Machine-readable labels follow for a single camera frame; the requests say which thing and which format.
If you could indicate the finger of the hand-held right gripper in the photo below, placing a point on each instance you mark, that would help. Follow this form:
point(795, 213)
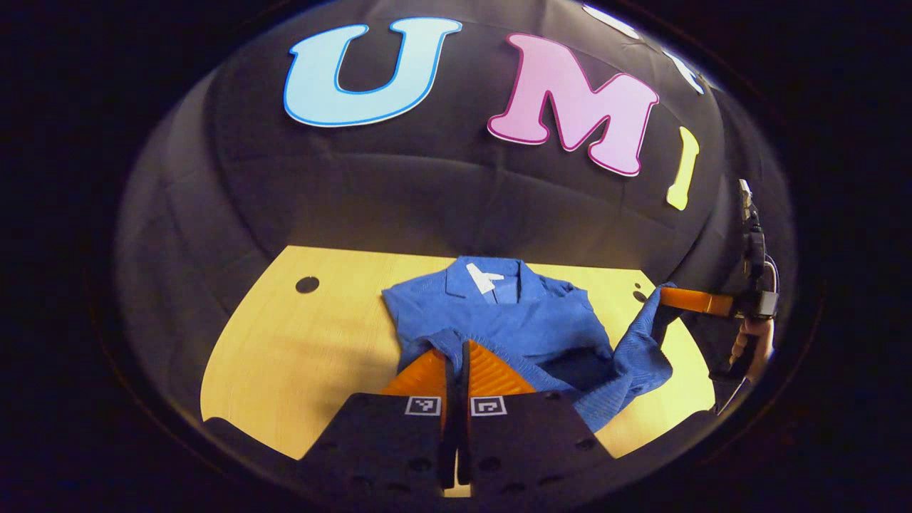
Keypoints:
point(702, 301)

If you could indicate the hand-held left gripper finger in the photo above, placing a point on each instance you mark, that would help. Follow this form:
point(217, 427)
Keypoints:
point(464, 442)
point(449, 442)

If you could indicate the blue button jacket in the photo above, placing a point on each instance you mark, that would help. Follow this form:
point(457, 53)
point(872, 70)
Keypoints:
point(527, 320)

